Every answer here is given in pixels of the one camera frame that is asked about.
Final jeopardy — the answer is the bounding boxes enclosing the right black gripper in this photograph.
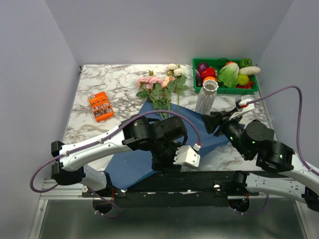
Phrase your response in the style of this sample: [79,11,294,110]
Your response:
[199,107,249,159]

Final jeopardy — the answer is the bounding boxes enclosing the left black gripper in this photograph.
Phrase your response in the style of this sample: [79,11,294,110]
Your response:
[150,138,186,175]

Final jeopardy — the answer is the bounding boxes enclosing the pink rose bunch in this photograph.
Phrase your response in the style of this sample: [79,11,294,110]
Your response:
[136,71,175,111]

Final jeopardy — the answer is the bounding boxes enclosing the dark blue wrapping sheet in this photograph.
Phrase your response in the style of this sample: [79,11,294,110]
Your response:
[105,104,229,189]

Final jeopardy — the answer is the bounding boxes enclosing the white rose stem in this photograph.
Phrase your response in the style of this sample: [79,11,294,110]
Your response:
[165,63,189,112]

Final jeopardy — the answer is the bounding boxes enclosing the cream printed ribbon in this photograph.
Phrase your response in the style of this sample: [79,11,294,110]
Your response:
[73,124,109,142]

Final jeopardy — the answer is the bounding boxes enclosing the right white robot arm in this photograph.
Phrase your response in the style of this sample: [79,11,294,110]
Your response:
[202,112,319,212]

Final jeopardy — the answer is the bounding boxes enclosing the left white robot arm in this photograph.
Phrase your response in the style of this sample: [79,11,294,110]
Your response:
[51,115,187,197]

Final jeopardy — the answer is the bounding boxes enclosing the white ribbed ceramic vase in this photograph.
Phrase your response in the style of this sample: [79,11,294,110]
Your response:
[195,80,219,114]

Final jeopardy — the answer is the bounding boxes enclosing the purple eggplant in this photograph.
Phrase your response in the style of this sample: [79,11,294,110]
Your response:
[195,69,202,87]

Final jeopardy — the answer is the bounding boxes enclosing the orange pumpkin toy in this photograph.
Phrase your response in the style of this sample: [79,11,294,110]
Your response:
[202,76,217,83]

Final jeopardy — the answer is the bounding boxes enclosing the green lettuce toy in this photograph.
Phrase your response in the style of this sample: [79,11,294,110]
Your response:
[217,63,239,88]

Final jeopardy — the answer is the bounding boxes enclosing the red bell pepper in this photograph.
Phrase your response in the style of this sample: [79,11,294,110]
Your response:
[200,67,216,79]

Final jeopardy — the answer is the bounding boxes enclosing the red chili peppers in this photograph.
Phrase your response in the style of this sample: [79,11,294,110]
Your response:
[236,76,255,89]

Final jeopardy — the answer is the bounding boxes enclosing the green plastic basket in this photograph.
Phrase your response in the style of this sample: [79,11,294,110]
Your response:
[192,58,259,95]

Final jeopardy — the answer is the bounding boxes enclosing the green apple toy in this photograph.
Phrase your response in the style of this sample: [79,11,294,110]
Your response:
[237,74,250,86]

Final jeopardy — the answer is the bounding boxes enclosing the purple onion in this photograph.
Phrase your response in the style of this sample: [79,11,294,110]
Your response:
[196,62,209,72]

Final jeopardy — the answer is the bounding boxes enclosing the white radish toy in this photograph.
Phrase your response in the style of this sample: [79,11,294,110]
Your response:
[239,66,261,76]

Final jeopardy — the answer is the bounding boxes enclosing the green bell pepper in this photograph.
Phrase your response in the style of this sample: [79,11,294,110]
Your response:
[238,58,253,68]

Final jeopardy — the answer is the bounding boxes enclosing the orange snack packet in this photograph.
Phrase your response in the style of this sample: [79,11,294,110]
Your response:
[88,92,114,122]

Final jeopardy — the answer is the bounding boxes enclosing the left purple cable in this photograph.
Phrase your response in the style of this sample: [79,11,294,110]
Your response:
[29,109,202,218]

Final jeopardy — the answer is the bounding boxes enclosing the purple cable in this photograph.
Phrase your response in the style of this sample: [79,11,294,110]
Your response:
[233,86,319,216]
[29,109,202,218]

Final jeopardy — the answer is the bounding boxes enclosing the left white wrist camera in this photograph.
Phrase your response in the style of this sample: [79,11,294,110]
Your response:
[173,145,200,168]

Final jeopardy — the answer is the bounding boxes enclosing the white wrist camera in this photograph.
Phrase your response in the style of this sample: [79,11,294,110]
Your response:
[173,145,200,168]
[228,95,255,121]

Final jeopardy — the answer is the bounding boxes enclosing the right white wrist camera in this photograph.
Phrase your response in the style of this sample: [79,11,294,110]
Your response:
[228,95,255,121]

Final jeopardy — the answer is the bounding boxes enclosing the black mounting base plate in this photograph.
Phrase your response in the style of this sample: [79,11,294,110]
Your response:
[97,171,252,208]

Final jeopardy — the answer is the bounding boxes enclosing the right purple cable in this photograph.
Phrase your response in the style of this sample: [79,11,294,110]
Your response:
[233,86,319,216]

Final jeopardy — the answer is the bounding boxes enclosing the aluminium rail frame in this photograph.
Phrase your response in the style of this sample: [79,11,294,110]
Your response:
[27,179,85,239]

